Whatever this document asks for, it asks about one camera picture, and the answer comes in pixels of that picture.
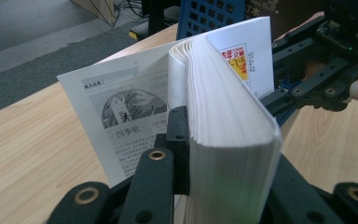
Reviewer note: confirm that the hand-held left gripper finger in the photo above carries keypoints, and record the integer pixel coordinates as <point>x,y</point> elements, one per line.
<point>180,155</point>

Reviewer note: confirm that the light wooden desk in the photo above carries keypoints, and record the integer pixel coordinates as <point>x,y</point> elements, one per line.
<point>96,9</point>

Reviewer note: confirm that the white picture-grid book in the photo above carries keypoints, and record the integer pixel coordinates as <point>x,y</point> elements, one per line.
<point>230,140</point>

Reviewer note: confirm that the blue plastic file rack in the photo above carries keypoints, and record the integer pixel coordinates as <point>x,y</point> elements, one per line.
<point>211,15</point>

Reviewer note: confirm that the black yellow-striped stand base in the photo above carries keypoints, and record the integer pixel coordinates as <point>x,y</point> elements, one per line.
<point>155,18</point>

